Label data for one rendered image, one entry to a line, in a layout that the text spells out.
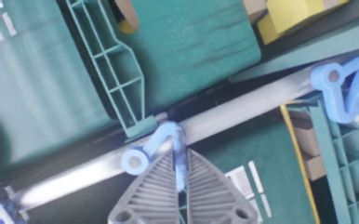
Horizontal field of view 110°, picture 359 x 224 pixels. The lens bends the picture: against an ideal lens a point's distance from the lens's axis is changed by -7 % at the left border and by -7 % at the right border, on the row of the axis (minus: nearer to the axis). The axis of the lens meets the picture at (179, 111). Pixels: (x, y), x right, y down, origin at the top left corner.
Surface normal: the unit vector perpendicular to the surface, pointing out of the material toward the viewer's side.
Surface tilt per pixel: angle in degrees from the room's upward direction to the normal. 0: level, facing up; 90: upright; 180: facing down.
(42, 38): 98
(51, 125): 96
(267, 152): 96
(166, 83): 94
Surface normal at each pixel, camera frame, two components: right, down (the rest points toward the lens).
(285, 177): 0.09, 0.07
